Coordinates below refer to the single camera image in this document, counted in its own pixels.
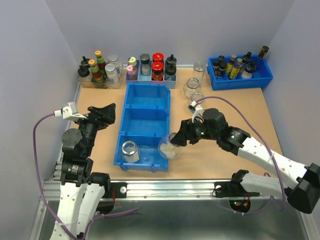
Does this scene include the front black dispenser bottle middle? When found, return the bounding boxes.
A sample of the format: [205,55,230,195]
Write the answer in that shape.
[164,63,177,81]

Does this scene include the rear black dispenser bottle middle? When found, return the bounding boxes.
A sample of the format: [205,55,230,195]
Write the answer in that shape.
[165,54,177,66]

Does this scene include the front silver-lid jar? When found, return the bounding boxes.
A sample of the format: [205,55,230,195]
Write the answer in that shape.
[104,63,119,83]

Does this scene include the yellow-cap spice bottle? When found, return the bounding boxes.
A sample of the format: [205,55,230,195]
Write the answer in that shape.
[128,56,137,67]

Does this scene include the rear silver-lid jar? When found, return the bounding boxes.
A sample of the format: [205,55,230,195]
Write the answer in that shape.
[107,54,122,77]

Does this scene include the pink-cap spice bottle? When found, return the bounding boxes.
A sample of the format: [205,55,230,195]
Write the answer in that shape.
[126,64,138,81]

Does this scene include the lidded glass jar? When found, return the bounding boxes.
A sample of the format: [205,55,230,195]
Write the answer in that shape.
[192,61,207,83]

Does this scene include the dark bottle gold band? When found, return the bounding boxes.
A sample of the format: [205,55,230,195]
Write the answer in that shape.
[257,45,270,59]

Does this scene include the clear plastic organizer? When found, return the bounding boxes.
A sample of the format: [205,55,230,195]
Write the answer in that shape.
[77,64,121,89]

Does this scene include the rear black dispenser bottle left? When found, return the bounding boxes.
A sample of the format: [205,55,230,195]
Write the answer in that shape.
[80,56,90,69]

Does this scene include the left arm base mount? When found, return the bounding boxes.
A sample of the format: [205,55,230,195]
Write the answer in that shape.
[84,172,128,214]

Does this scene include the pastel compartment organizer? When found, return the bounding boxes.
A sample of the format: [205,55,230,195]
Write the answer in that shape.
[125,59,177,89]

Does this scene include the black dispenser bottle tray front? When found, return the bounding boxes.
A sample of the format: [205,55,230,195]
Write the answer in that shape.
[241,61,257,79]

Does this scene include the rear yellow-cap sauce bottle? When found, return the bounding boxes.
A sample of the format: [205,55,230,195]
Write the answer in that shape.
[95,50,107,79]

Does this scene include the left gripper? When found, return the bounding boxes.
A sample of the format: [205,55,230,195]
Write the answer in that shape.
[73,102,116,155]

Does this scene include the red-lid sauce jar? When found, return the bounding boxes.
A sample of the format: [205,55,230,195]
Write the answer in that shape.
[152,52,164,63]
[151,61,164,81]

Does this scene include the yellow label bottle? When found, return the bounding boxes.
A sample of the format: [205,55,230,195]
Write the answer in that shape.
[225,54,237,76]
[229,58,243,80]

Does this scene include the black dispenser bottle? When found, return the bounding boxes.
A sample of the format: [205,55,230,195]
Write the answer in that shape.
[165,54,177,66]
[164,63,177,81]
[77,65,92,82]
[80,56,90,69]

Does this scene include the yellow label bottle front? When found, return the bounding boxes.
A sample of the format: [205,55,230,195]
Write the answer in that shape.
[229,58,243,80]

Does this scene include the blue tray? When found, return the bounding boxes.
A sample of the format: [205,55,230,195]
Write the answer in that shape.
[207,54,273,90]

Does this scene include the front yellow-cap sauce bottle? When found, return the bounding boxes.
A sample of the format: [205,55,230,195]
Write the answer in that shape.
[88,59,106,89]

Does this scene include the black dispenser bottle tray rear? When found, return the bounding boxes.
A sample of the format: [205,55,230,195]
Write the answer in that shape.
[242,51,252,65]

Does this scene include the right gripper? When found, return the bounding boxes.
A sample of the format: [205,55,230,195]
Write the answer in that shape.
[170,116,219,146]

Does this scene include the grey-lid salt shaker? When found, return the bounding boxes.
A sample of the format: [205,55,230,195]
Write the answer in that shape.
[139,53,151,76]

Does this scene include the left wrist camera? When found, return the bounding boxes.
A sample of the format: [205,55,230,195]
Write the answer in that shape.
[53,102,87,122]

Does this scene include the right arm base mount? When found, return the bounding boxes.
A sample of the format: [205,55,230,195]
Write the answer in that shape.
[211,169,260,215]

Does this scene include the front black dispenser bottle left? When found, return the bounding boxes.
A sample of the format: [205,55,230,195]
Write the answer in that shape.
[77,65,92,82]

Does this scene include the front red-lid sauce jar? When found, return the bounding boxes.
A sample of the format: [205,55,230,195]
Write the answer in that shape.
[151,61,164,81]

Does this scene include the silver-lid jar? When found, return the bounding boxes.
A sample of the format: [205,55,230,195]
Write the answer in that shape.
[104,63,119,83]
[107,54,122,77]

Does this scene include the black dispenser bottle tray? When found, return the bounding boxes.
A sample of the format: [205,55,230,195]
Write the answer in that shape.
[241,61,257,79]
[242,51,252,65]

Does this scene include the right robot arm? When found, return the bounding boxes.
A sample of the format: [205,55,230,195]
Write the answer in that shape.
[170,108,320,214]

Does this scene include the large blue divided bin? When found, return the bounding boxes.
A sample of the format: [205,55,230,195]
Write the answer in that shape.
[113,83,171,173]

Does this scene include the yellow label bottle rear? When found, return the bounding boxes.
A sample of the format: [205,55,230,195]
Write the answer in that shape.
[225,54,237,76]

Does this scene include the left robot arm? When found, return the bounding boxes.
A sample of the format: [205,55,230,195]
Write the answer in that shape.
[50,102,116,240]

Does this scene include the black-cap spice jar front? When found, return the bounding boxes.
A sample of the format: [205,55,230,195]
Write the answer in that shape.
[212,55,227,78]

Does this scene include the yellow-cap sauce bottle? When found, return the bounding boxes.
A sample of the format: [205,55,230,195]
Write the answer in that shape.
[95,50,107,79]
[88,59,106,89]

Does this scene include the rear red-lid sauce jar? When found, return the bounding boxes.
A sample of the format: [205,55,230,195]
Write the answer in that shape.
[152,52,164,63]

